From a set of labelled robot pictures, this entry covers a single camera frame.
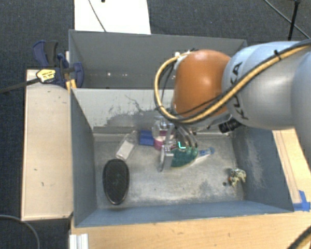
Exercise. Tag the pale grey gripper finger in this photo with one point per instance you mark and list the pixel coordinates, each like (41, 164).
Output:
(161, 162)
(169, 161)

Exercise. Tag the pink and white cup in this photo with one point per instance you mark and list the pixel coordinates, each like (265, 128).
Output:
(159, 142)

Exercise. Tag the green round object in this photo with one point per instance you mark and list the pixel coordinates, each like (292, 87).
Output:
(182, 159)

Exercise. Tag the blue block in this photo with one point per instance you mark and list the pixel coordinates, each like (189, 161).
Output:
(146, 137)

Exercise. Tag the grey metal bin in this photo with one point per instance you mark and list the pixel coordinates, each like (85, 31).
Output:
(171, 188)

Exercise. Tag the blue and white tube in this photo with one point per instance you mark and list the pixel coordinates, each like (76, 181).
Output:
(206, 152)

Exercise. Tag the clear plastic bottle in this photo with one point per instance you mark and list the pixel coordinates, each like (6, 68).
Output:
(125, 148)

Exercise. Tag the black oval object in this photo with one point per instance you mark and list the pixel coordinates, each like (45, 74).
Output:
(115, 181)

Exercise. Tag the small camouflage toy figure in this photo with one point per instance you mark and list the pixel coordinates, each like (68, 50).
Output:
(237, 176)

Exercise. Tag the pale wood board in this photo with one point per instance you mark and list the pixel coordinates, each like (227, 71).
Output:
(46, 152)

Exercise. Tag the black cylinder on white bracket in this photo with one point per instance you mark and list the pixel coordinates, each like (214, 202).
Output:
(229, 126)

